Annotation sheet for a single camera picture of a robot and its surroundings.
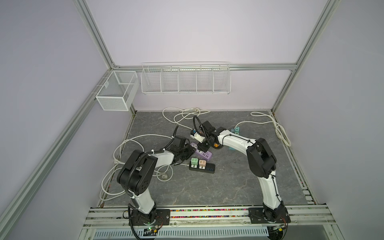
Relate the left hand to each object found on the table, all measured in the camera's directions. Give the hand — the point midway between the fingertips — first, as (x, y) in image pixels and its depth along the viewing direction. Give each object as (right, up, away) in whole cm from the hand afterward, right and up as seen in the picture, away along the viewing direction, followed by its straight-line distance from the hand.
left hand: (196, 151), depth 94 cm
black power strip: (+8, -8, -7) cm, 14 cm away
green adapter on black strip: (-1, -5, -8) cm, 9 cm away
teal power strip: (+27, +13, +7) cm, 31 cm away
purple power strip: (+7, -2, -1) cm, 7 cm away
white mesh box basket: (-54, +41, +8) cm, 68 cm away
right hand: (+3, +3, +2) cm, 5 cm away
